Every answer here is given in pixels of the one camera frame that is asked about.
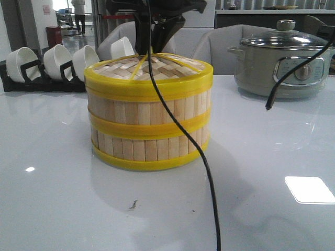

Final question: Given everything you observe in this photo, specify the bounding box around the bamboo steamer tier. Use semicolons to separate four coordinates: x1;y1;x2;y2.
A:
90;124;211;173
88;89;211;140

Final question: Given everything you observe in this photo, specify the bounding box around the woven bamboo steamer lid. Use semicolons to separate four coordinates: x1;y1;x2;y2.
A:
84;53;213;102

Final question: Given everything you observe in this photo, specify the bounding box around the black bowl rack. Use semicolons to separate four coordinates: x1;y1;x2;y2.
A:
1;60;86;93

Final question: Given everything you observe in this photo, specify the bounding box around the grey chair right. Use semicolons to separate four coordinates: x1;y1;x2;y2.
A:
192;24;272;75

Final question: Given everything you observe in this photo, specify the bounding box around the grey electric cooking pot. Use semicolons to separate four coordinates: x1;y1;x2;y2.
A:
227;45;334;99

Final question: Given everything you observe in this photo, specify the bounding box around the glass pot lid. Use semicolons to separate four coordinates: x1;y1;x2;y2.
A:
240;19;328;50

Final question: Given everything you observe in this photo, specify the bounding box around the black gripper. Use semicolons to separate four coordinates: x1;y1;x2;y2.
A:
106;1;207;55

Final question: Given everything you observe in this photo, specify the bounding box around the white cabinet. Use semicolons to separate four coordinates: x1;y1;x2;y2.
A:
171;0;216;58

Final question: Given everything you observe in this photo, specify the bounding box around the white bowl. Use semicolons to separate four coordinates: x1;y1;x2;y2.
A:
6;47;38;83
110;37;135;60
72;45;100;82
43;44;72;81

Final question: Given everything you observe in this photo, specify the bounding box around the grey chair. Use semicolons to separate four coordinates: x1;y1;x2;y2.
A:
192;24;272;75
97;21;137;61

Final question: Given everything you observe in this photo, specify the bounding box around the grey chair left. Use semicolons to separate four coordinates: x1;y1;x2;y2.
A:
97;21;137;61

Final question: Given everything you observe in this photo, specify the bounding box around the red bin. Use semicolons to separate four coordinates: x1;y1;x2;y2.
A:
46;26;63;49

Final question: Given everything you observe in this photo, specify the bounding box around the white bowl right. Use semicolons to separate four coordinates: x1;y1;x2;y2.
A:
110;37;135;60

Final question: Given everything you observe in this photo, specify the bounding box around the person in background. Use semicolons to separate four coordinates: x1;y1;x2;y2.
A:
71;0;85;36

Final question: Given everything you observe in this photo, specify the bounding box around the black cable right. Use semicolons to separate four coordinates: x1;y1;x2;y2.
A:
265;25;335;111

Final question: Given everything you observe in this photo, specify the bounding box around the white bowl far left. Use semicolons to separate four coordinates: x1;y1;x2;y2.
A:
6;47;38;83

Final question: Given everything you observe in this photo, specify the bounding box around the black cable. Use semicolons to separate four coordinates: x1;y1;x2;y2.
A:
265;25;335;111
146;0;222;251

